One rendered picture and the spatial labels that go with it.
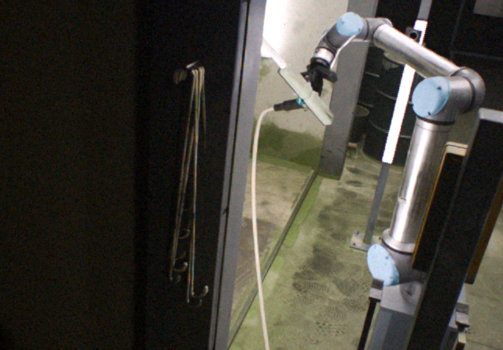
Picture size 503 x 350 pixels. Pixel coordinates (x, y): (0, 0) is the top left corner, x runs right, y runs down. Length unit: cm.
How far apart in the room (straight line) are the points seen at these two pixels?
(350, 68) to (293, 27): 50
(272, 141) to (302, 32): 89
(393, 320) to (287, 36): 247
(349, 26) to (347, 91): 195
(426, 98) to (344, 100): 238
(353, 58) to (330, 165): 85
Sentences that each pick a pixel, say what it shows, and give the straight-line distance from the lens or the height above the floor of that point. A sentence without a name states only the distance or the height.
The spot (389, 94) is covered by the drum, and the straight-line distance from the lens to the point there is 455.
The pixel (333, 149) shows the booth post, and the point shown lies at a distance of 420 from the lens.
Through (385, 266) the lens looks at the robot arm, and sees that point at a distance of 191.
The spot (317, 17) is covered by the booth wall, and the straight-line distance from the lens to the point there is 396.
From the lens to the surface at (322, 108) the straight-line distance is 204.
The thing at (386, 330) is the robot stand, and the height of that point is 53.
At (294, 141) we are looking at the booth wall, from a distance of 424.
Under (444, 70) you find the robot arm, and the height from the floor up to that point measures 147.
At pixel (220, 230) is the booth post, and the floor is 124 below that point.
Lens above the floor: 191
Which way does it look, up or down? 27 degrees down
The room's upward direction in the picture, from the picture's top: 7 degrees clockwise
